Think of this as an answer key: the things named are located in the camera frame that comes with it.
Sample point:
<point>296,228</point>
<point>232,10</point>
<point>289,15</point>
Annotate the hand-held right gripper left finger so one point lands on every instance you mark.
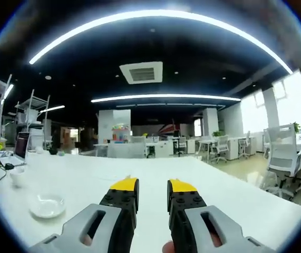
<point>92,232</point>

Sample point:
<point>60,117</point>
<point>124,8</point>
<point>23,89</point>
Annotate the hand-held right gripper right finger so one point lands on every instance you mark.
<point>192,226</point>

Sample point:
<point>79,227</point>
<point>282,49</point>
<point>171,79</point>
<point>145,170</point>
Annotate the white coffee cup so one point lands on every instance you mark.
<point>17,178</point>

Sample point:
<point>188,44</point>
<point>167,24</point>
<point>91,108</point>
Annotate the white tabletop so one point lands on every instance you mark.
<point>150,168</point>

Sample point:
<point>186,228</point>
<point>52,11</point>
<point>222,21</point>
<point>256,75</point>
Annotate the person's right hand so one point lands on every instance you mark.
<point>167,247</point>

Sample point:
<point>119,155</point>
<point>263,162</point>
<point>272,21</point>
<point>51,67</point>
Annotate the white mesh office chair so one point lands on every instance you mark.
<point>220,147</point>
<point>243,143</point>
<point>284,155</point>

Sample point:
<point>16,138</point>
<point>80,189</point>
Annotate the small dark bowl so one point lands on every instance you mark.
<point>53,151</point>

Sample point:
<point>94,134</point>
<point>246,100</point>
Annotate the small white bowl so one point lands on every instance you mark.
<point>39,150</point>

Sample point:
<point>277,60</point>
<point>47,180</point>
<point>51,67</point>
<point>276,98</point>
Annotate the small black device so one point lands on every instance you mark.
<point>9,166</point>

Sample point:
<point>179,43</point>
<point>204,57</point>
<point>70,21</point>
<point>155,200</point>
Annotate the open silver laptop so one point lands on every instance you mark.
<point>21,147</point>

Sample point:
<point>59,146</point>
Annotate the white metal shelf rack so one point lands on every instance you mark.
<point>33,116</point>

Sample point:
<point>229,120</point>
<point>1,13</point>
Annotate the short ceiling light strip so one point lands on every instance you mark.
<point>166,97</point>

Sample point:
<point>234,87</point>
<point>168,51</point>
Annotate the green potted plant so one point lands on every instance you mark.
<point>296,127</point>

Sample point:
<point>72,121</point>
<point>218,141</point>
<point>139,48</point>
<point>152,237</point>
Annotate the white ceiling air vent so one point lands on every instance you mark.
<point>141,72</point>

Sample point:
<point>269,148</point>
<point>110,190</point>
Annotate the long curved ceiling light strip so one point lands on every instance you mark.
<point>150,14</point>

